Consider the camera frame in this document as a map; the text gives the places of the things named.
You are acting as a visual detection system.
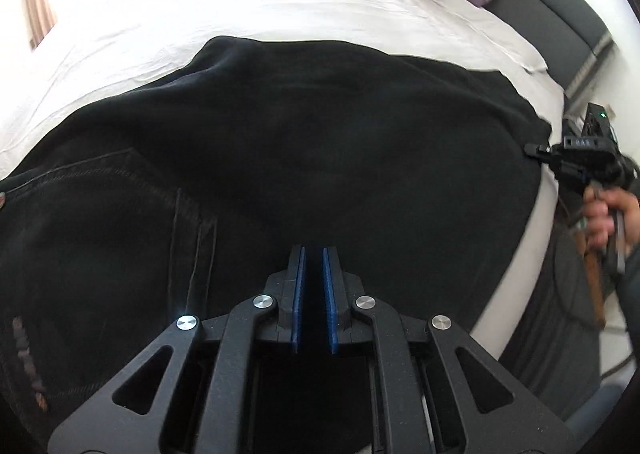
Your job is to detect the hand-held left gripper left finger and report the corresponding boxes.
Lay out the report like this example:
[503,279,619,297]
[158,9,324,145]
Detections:
[47,245,306,454]

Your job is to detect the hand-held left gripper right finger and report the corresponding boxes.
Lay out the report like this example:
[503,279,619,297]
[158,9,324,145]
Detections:
[322,247,576,454]

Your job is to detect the black denim pants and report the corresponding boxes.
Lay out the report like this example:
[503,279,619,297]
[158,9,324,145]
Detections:
[0,35,551,454]

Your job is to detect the person's right hand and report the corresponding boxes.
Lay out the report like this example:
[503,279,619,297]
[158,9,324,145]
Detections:
[582,184,640,255]

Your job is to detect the beige curtain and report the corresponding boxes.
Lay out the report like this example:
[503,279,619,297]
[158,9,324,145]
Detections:
[22,0,58,42]

